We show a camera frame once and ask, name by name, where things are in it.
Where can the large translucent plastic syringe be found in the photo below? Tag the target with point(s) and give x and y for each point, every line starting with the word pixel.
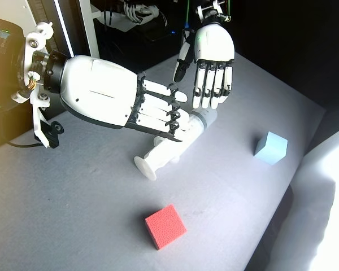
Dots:
pixel 200 124

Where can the spare white robot hand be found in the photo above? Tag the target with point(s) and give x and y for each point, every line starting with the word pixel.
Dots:
pixel 138 11

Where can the red foam cube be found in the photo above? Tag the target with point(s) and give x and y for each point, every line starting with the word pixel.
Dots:
pixel 165 226

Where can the light blue foam cube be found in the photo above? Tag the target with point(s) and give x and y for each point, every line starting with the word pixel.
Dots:
pixel 271 148

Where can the grey table cloth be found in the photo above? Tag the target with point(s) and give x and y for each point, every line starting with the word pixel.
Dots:
pixel 73 197

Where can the white robot body column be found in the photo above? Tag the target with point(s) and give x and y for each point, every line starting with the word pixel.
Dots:
pixel 87 28

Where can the white backdrop sheet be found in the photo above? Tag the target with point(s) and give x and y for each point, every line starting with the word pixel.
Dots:
pixel 327 197

